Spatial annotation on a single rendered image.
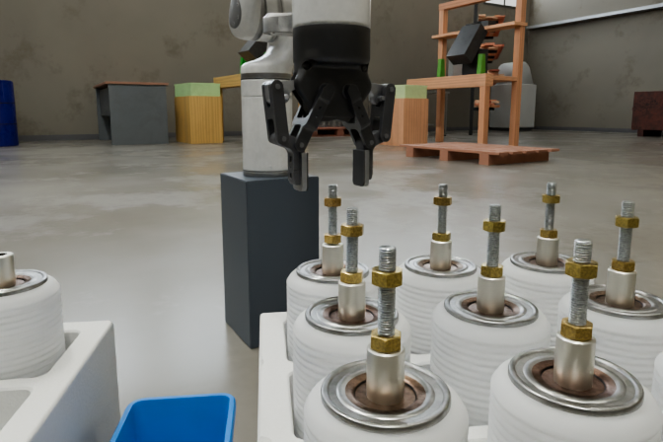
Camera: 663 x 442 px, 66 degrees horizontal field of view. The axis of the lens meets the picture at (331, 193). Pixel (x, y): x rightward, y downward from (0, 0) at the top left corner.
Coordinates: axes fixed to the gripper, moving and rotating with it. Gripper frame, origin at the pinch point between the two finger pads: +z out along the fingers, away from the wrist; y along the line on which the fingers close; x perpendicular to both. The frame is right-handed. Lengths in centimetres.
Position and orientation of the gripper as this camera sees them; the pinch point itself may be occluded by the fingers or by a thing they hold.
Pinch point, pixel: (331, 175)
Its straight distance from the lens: 51.8
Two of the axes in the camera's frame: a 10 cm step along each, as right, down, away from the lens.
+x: -4.7, -1.4, 8.7
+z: 0.0, 9.9, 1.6
